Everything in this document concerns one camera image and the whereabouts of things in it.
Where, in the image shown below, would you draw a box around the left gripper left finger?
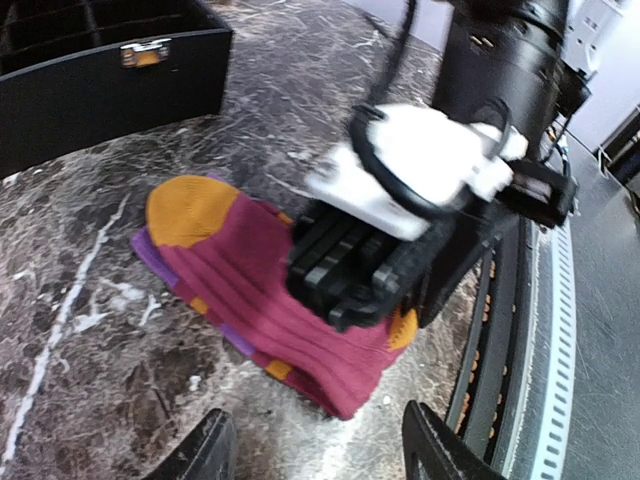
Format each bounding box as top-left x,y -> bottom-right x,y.
149,409 -> 236,480

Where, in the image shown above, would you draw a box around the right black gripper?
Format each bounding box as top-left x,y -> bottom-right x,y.
286,164 -> 577,333

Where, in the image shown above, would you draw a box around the black display case box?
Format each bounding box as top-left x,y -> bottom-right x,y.
1,1 -> 233,176

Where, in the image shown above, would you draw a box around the white slotted cable duct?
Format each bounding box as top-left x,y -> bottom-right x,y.
530,223 -> 577,479

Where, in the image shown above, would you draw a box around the purple orange striped sock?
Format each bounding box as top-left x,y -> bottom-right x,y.
133,175 -> 418,420

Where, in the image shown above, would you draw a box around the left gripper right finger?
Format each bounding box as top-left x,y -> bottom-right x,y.
402,400 -> 504,480

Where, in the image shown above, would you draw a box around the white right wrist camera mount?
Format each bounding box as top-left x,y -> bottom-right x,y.
305,104 -> 528,241

